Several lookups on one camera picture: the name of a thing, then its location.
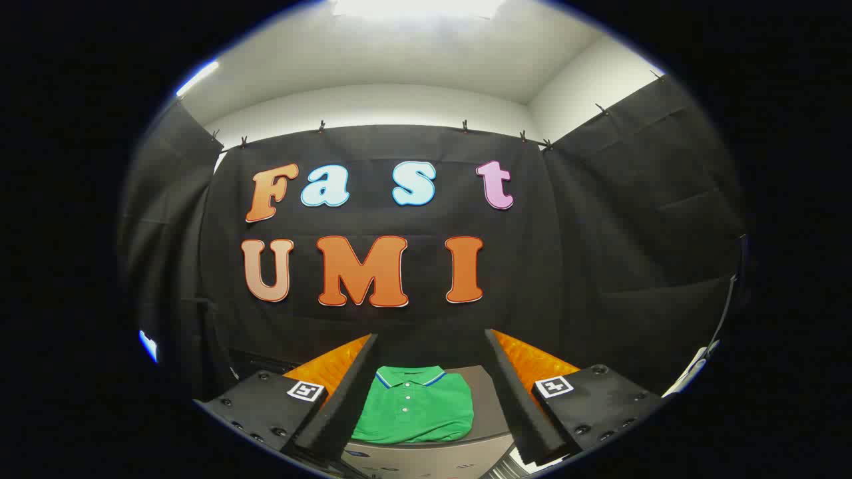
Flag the black backdrop cloth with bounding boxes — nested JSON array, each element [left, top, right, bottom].
[[118, 72, 747, 406]]

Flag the white panel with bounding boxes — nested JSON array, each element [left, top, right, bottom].
[[664, 341, 722, 399]]

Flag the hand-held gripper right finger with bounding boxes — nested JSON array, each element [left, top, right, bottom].
[[484, 329, 667, 467]]

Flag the ceiling light panel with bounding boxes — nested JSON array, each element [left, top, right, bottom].
[[331, 0, 507, 19]]

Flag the row of black cloth clips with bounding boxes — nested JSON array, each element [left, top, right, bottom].
[[210, 70, 666, 152]]

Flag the ceiling light strip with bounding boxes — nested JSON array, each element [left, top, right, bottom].
[[175, 60, 220, 99]]

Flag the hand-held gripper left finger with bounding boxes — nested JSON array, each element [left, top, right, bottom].
[[194, 334, 381, 465]]

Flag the green polo shirt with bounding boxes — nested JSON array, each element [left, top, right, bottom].
[[351, 365, 475, 445]]

